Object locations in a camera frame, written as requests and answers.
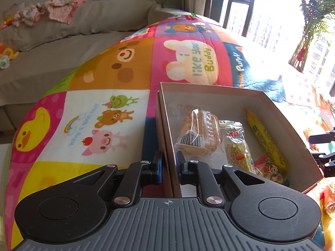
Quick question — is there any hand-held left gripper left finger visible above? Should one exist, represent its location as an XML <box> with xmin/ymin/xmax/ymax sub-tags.
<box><xmin>73</xmin><ymin>150</ymin><xmax>163</xmax><ymax>206</ymax></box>

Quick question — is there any green palm plant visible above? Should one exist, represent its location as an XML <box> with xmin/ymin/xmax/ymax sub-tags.
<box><xmin>288</xmin><ymin>0</ymin><xmax>335</xmax><ymax>74</ymax></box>

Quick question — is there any clear-wrapped bread roll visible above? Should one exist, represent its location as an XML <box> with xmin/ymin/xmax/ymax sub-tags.
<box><xmin>318</xmin><ymin>182</ymin><xmax>335</xmax><ymax>218</ymax></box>

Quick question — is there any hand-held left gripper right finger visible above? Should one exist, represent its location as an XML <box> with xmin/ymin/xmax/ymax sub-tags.
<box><xmin>174</xmin><ymin>150</ymin><xmax>265</xmax><ymax>206</ymax></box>

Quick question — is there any colourful cartoon play mat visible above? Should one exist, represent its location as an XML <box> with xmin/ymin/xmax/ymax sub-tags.
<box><xmin>4</xmin><ymin>13</ymin><xmax>335</xmax><ymax>244</ymax></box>

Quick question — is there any long yellow snack packet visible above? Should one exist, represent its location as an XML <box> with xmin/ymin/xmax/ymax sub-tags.
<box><xmin>244</xmin><ymin>109</ymin><xmax>289</xmax><ymax>173</ymax></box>

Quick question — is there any dark window frame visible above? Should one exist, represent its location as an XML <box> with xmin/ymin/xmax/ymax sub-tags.
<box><xmin>204</xmin><ymin>0</ymin><xmax>259</xmax><ymax>37</ymax></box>

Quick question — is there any clear printed snack packet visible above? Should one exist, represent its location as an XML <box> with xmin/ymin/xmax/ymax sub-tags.
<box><xmin>218</xmin><ymin>120</ymin><xmax>287</xmax><ymax>188</ymax></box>

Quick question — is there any clear-wrapped bread with barcode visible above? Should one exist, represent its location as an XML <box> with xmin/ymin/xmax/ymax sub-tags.
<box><xmin>174</xmin><ymin>104</ymin><xmax>223</xmax><ymax>158</ymax></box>

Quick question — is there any grey sofa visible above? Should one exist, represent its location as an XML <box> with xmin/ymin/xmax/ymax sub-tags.
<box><xmin>0</xmin><ymin>0</ymin><xmax>164</xmax><ymax>136</ymax></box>

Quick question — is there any pile of pink clothes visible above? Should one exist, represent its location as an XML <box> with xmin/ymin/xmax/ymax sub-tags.
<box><xmin>13</xmin><ymin>0</ymin><xmax>89</xmax><ymax>27</ymax></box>

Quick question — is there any red hanging ornament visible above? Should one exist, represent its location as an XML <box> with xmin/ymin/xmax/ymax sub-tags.
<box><xmin>295</xmin><ymin>45</ymin><xmax>308</xmax><ymax>64</ymax></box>

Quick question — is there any pink cardboard box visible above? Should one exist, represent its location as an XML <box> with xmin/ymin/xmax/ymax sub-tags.
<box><xmin>156</xmin><ymin>82</ymin><xmax>324</xmax><ymax>198</ymax></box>

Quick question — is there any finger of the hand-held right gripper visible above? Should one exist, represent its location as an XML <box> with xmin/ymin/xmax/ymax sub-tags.
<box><xmin>312</xmin><ymin>151</ymin><xmax>335</xmax><ymax>178</ymax></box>
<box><xmin>308</xmin><ymin>130</ymin><xmax>335</xmax><ymax>145</ymax></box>

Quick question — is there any orange plush toy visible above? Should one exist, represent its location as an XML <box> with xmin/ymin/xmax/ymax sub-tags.
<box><xmin>0</xmin><ymin>42</ymin><xmax>20</xmax><ymax>58</ymax></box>

